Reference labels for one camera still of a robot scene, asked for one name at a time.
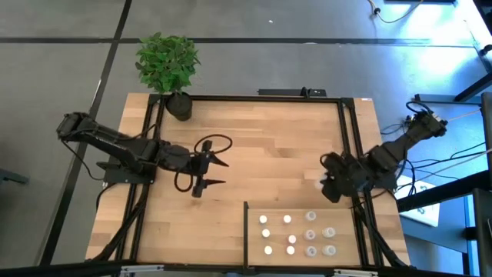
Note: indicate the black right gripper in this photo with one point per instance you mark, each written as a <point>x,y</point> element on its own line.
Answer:
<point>346,175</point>

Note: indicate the silver corner bracket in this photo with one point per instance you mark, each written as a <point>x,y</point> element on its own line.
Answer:
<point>142,269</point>
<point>355,272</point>

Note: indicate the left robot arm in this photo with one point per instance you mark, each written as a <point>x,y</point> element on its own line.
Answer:
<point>115,144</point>

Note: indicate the black plant pot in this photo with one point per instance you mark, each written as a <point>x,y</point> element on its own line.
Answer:
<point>179,107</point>

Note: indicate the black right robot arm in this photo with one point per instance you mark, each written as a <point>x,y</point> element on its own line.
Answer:
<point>399,148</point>

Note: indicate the clear green plastic cup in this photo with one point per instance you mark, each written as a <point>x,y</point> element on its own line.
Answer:
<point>263,219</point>

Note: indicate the clear labelled medicine bottle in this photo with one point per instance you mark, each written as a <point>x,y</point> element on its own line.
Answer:
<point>319,184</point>

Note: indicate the pink medicine bottle white cap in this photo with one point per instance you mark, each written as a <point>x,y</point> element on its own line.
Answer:
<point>292,239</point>
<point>287,219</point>
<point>290,250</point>

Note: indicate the white printed sheet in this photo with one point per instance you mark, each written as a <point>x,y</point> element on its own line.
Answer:
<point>421,207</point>

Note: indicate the black metal table frame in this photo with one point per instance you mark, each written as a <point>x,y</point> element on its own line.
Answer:
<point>269,98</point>

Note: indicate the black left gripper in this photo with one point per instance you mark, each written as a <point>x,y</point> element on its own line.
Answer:
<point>178,159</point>

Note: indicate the black diagonal frame beam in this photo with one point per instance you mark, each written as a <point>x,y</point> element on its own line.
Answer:
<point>442,190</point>

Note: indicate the black flat bar device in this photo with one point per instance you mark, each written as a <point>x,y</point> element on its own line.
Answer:
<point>292,92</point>

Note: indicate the green leafy tree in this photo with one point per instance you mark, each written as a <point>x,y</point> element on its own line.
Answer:
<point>167,63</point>

